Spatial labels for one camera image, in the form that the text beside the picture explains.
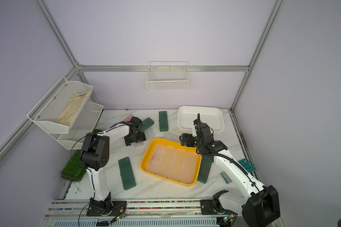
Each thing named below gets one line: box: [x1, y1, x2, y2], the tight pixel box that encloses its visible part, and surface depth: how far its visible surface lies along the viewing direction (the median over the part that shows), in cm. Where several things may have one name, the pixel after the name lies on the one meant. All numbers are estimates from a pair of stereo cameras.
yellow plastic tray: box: [140, 138, 203, 187], surface depth 90 cm
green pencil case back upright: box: [158, 110, 169, 132], surface depth 113 cm
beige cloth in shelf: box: [54, 90, 90, 127], surface depth 81 cm
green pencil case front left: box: [118, 156, 137, 191], surface depth 86 cm
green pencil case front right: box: [197, 155, 213, 184], surface depth 86 cm
